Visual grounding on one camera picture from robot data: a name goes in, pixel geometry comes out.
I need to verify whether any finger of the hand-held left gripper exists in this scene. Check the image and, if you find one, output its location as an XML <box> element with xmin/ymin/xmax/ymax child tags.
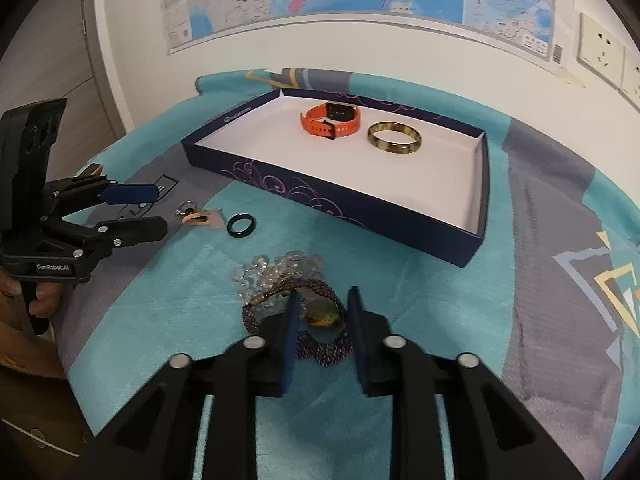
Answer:
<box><xmin>42</xmin><ymin>174</ymin><xmax>166</xmax><ymax>213</ymax></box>
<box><xmin>42</xmin><ymin>216</ymin><xmax>169</xmax><ymax>263</ymax></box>

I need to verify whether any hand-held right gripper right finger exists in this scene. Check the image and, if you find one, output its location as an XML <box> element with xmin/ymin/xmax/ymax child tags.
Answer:
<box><xmin>347</xmin><ymin>286</ymin><xmax>586</xmax><ymax>480</ymax></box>

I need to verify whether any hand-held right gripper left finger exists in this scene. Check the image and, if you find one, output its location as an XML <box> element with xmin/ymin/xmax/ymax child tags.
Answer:
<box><xmin>75</xmin><ymin>292</ymin><xmax>307</xmax><ymax>480</ymax></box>

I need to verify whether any purple beaded bracelet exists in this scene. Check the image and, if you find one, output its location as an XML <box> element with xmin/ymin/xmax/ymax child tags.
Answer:
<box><xmin>241</xmin><ymin>280</ymin><xmax>353</xmax><ymax>366</ymax></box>

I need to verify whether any gold ring with green stones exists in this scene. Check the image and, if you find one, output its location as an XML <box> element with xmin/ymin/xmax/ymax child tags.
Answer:
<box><xmin>306</xmin><ymin>301</ymin><xmax>342</xmax><ymax>328</ymax></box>

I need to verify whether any clear crystal bead bracelet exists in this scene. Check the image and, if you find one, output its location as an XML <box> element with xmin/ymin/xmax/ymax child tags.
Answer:
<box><xmin>231</xmin><ymin>251</ymin><xmax>325</xmax><ymax>302</ymax></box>

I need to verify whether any pink ring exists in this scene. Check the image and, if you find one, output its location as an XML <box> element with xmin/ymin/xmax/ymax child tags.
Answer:
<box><xmin>182</xmin><ymin>209</ymin><xmax>226</xmax><ymax>231</ymax></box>

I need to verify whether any black ring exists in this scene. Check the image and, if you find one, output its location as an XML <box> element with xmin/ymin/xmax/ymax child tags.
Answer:
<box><xmin>225</xmin><ymin>213</ymin><xmax>257</xmax><ymax>238</ymax></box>

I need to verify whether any navy patterned shallow box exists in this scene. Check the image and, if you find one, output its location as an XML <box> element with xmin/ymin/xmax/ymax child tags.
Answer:
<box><xmin>181</xmin><ymin>87</ymin><xmax>488</xmax><ymax>268</ymax></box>

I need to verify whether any person's left forearm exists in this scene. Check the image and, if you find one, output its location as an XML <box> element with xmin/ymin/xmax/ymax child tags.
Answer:
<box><xmin>0</xmin><ymin>296</ymin><xmax>67</xmax><ymax>383</ymax></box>

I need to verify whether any person's left hand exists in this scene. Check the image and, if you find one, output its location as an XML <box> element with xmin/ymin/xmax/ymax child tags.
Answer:
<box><xmin>0</xmin><ymin>274</ymin><xmax>65</xmax><ymax>317</ymax></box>

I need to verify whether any grey cabinet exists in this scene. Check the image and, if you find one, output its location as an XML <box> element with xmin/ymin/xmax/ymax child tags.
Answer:
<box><xmin>0</xmin><ymin>0</ymin><xmax>126</xmax><ymax>181</ymax></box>

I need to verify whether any teal and grey printed blanket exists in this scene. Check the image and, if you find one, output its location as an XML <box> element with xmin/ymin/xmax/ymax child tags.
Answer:
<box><xmin>52</xmin><ymin>66</ymin><xmax>640</xmax><ymax>480</ymax></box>

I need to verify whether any tortoiseshell bangle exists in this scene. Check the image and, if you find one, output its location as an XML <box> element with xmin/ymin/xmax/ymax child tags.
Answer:
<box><xmin>366</xmin><ymin>120</ymin><xmax>423</xmax><ymax>155</ymax></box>

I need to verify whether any orange smart watch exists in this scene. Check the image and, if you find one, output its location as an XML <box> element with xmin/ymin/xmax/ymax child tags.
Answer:
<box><xmin>299</xmin><ymin>101</ymin><xmax>362</xmax><ymax>139</ymax></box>

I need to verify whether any white wall socket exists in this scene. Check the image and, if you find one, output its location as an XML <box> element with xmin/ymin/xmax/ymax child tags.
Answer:
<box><xmin>620</xmin><ymin>45</ymin><xmax>640</xmax><ymax>111</ymax></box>
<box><xmin>577</xmin><ymin>11</ymin><xmax>626</xmax><ymax>83</ymax></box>

